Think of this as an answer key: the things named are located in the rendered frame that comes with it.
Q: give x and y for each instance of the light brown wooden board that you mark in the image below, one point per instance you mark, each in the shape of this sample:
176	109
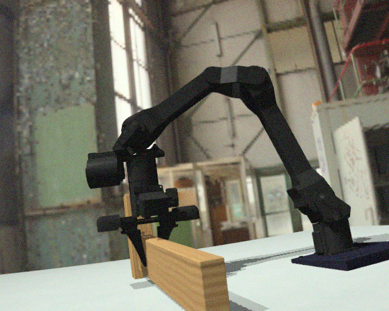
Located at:
193	278

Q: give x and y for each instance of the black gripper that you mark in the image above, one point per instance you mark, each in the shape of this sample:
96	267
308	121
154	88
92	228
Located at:
129	224

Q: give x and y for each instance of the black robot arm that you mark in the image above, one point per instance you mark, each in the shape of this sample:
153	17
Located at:
310	192

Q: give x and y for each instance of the wooden slotted post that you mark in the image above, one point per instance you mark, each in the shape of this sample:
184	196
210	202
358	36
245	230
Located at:
145	229

